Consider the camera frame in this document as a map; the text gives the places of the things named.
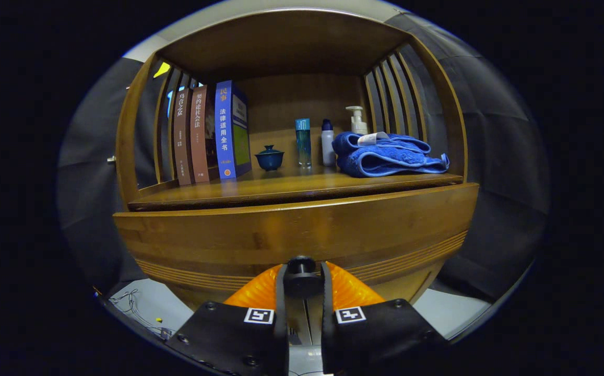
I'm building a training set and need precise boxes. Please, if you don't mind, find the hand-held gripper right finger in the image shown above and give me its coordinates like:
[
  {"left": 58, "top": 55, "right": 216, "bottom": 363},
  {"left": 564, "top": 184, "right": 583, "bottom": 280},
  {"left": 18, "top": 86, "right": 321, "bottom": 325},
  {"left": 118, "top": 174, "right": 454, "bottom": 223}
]
[{"left": 321, "top": 261, "right": 447, "bottom": 376}]

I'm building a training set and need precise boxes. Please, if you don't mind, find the dark brown book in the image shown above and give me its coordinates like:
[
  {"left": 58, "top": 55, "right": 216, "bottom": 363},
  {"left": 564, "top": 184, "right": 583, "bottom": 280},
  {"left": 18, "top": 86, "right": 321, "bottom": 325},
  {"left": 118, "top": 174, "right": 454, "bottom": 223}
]
[{"left": 172, "top": 88, "right": 194, "bottom": 186}]

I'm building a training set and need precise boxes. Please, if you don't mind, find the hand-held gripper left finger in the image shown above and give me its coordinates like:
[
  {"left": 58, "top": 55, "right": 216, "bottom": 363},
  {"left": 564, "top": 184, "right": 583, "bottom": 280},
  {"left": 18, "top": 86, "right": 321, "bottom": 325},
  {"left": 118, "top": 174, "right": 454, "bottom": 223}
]
[{"left": 166, "top": 263, "right": 289, "bottom": 376}]

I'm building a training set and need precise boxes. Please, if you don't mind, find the white pump bottle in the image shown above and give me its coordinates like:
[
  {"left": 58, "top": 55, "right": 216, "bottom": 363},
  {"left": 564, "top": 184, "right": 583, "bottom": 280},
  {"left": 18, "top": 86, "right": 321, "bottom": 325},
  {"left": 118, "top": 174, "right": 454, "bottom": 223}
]
[{"left": 346, "top": 106, "right": 368, "bottom": 135}]

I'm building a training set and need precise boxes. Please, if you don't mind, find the black drawer knob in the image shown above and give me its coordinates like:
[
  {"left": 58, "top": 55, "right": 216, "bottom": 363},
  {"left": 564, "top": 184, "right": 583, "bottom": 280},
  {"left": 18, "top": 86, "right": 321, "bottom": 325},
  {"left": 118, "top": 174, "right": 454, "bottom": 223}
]
[{"left": 283, "top": 256, "right": 323, "bottom": 299}]

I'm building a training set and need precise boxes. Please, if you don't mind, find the wooden countertop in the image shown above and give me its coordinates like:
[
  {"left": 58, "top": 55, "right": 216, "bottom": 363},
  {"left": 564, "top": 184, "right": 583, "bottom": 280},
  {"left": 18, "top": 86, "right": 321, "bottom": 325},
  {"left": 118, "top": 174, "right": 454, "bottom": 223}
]
[{"left": 127, "top": 164, "right": 464, "bottom": 212}]

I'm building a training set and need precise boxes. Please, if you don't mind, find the thin floor cable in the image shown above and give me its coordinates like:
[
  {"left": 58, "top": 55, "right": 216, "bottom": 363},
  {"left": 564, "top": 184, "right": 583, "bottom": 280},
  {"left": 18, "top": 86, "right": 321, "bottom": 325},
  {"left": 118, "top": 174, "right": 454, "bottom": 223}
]
[{"left": 109, "top": 289, "right": 174, "bottom": 340}]

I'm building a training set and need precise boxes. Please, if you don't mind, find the wooden cabinet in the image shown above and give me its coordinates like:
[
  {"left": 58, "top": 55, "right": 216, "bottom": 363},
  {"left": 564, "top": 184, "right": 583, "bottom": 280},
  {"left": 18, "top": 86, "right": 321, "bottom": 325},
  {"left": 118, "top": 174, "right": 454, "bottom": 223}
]
[{"left": 115, "top": 8, "right": 480, "bottom": 314}]

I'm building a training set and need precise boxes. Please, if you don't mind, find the white bottle blue cap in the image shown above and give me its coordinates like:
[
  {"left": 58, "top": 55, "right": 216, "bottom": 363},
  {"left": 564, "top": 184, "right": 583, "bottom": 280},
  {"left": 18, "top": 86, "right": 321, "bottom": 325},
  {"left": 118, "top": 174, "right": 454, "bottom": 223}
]
[{"left": 321, "top": 119, "right": 336, "bottom": 167}]

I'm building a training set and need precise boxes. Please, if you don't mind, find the blue book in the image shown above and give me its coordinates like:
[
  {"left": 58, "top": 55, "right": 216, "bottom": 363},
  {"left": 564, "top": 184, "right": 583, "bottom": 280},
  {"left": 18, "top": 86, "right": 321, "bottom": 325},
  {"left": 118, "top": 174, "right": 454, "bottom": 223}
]
[{"left": 215, "top": 80, "right": 253, "bottom": 181}]

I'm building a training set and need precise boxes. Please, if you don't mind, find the blue folded towel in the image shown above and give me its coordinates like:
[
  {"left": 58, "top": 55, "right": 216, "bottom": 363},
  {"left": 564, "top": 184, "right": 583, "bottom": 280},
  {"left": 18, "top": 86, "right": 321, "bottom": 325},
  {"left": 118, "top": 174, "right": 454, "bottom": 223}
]
[{"left": 331, "top": 131, "right": 450, "bottom": 178}]

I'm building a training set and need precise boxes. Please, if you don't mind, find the blue lidded teacup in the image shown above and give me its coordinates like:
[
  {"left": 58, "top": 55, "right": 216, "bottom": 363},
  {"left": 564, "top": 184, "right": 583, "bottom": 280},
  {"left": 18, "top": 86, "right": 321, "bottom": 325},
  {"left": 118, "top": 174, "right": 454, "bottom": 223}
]
[{"left": 255, "top": 145, "right": 285, "bottom": 172}]

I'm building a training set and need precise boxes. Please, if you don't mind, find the reddish brown book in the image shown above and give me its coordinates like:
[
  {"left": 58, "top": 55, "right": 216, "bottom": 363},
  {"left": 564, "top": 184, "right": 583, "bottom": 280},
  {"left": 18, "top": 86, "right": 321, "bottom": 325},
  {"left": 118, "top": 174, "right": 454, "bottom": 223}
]
[{"left": 190, "top": 85, "right": 219, "bottom": 184}]

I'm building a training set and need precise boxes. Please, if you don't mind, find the wooden drawer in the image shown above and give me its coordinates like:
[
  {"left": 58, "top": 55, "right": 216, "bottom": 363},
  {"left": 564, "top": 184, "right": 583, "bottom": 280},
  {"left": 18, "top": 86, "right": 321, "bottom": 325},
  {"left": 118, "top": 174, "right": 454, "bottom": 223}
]
[{"left": 113, "top": 183, "right": 480, "bottom": 309}]

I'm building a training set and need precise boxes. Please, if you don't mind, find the teal glass bottle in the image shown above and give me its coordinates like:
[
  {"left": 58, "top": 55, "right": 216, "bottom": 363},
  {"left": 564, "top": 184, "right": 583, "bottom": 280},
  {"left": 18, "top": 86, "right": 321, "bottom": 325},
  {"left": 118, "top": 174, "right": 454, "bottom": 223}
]
[{"left": 295, "top": 118, "right": 312, "bottom": 168}]

